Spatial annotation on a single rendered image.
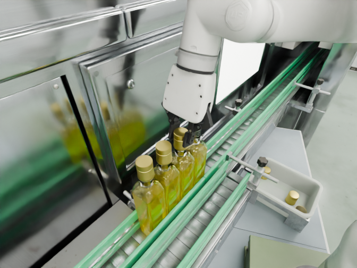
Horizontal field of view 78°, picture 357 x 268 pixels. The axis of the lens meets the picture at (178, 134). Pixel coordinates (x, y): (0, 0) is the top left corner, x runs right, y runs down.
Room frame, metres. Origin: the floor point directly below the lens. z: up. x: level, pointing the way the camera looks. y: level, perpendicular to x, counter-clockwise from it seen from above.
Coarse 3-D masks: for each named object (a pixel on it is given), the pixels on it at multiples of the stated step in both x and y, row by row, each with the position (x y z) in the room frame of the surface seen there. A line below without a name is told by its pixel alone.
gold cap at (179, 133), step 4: (176, 128) 0.39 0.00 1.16; (180, 128) 0.39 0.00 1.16; (184, 128) 0.39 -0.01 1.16; (176, 132) 0.38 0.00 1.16; (180, 132) 0.38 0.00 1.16; (184, 132) 0.38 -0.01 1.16; (176, 136) 0.37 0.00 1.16; (180, 136) 0.36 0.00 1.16; (176, 140) 0.37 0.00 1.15; (180, 140) 0.36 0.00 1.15; (176, 144) 0.37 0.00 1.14; (180, 144) 0.36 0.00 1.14; (176, 148) 0.37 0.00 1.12; (180, 148) 0.36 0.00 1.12; (184, 148) 0.36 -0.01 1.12
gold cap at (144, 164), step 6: (144, 156) 0.30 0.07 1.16; (138, 162) 0.29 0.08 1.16; (144, 162) 0.29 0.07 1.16; (150, 162) 0.29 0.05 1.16; (138, 168) 0.28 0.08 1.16; (144, 168) 0.28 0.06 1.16; (150, 168) 0.28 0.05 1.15; (138, 174) 0.28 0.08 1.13; (144, 174) 0.27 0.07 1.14; (150, 174) 0.28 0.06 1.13; (144, 180) 0.27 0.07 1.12
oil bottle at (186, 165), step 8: (176, 160) 0.36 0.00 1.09; (184, 160) 0.36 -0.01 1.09; (192, 160) 0.37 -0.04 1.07; (184, 168) 0.35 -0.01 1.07; (192, 168) 0.37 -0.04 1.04; (184, 176) 0.35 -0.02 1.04; (192, 176) 0.37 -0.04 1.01; (184, 184) 0.35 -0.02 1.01; (192, 184) 0.38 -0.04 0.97; (184, 192) 0.35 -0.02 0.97
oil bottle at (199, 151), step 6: (192, 144) 0.41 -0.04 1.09; (198, 144) 0.41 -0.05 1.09; (204, 144) 0.42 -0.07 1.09; (192, 150) 0.40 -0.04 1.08; (198, 150) 0.40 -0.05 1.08; (204, 150) 0.41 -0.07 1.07; (198, 156) 0.39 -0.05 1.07; (204, 156) 0.41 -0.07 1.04; (198, 162) 0.39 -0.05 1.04; (204, 162) 0.42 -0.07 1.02; (198, 168) 0.39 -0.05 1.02; (204, 168) 0.42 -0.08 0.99; (198, 174) 0.40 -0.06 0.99; (198, 180) 0.40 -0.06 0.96
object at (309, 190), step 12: (276, 168) 0.56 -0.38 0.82; (288, 168) 0.54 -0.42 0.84; (264, 180) 0.54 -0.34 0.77; (288, 180) 0.53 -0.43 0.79; (300, 180) 0.51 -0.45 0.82; (312, 180) 0.49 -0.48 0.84; (264, 192) 0.44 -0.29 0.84; (276, 192) 0.48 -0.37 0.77; (288, 192) 0.48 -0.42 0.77; (300, 192) 0.48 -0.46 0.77; (312, 192) 0.47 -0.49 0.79; (300, 204) 0.43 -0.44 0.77; (312, 204) 0.39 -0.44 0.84
